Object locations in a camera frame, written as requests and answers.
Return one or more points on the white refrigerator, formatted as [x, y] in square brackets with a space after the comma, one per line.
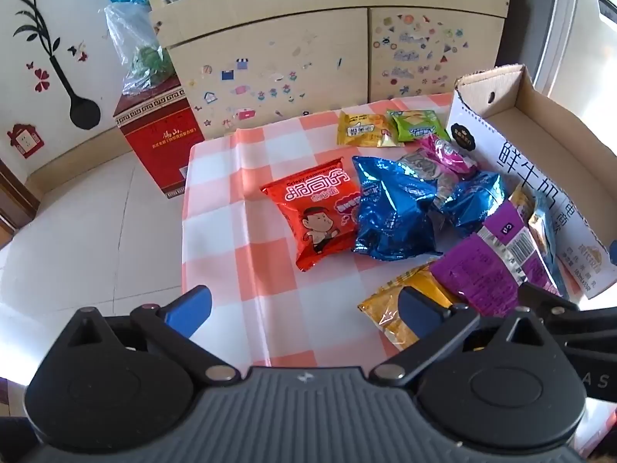
[578, 48]

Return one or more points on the yellow biscuit packet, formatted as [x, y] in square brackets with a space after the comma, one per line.
[361, 128]

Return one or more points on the gold and blue snack packet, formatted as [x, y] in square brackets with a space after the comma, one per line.
[540, 222]

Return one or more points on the small gold snack packet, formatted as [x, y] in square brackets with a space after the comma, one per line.
[389, 141]

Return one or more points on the purple snack packet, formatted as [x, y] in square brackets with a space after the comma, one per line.
[487, 260]

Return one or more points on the orange checkered tablecloth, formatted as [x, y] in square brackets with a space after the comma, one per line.
[231, 231]

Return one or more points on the small blue foil snack packet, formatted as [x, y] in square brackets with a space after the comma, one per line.
[475, 197]

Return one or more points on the beige stickered wooden cabinet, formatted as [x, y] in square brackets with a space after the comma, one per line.
[289, 43]

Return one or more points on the red cardboard box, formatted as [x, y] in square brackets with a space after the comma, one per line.
[154, 149]

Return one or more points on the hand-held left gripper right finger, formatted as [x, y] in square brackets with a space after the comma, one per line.
[417, 311]

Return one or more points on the brown wooden door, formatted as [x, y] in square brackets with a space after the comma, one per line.
[14, 202]

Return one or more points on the clear plastic bag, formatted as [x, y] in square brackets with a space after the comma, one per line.
[140, 58]

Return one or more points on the printed white cardboard box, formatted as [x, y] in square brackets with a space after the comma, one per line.
[544, 120]

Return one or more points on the magenta snack packet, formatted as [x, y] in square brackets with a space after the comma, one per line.
[448, 154]

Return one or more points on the silver blue snack packet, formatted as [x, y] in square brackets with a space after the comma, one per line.
[424, 169]

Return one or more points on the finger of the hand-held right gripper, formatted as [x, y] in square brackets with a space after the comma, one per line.
[588, 328]
[535, 296]

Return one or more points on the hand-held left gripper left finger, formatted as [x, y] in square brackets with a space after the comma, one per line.
[190, 306]

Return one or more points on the orange snack packet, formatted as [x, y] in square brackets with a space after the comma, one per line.
[385, 304]

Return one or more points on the red house wall decal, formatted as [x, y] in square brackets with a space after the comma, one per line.
[24, 141]

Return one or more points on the green biscuit packet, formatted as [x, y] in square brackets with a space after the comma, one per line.
[419, 125]

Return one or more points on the flower vase wall decal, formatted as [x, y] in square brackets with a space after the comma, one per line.
[84, 111]

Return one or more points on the large blue foil snack packet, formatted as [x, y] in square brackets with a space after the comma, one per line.
[390, 207]

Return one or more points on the red cartoon snack packet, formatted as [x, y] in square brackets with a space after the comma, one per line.
[313, 212]

